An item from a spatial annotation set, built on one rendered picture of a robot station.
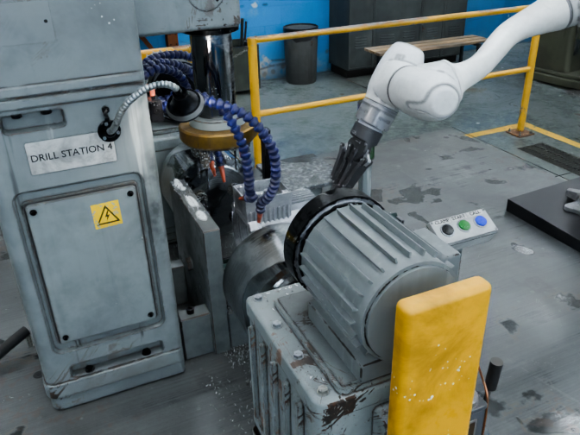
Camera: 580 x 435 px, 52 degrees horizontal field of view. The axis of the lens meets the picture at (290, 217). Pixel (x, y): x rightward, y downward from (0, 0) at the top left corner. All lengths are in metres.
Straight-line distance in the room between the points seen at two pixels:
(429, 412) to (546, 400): 0.64
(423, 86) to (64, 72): 0.70
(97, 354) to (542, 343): 1.05
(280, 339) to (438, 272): 0.29
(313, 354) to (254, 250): 0.36
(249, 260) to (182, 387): 0.37
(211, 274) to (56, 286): 0.33
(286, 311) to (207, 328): 0.49
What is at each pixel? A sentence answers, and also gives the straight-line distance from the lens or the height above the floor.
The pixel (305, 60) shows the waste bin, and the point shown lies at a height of 0.27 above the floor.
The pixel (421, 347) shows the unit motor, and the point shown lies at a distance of 0.76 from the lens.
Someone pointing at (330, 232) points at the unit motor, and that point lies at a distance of 0.88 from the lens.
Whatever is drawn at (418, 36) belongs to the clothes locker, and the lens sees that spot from 7.31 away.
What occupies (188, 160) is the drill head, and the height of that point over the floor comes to 1.15.
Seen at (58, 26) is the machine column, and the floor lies 1.60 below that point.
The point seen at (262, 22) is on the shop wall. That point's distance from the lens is 6.81.
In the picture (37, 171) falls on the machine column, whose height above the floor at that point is 1.36.
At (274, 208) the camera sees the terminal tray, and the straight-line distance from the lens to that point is 1.45.
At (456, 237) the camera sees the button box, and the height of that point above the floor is 1.05.
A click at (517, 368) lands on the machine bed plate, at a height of 0.80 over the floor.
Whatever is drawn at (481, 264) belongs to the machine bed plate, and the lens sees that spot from 1.87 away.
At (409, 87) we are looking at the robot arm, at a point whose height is 1.42.
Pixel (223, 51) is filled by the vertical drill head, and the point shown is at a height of 1.50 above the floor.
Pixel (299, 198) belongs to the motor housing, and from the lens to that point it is 1.51.
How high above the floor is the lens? 1.77
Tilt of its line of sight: 28 degrees down
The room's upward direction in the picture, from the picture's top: 2 degrees counter-clockwise
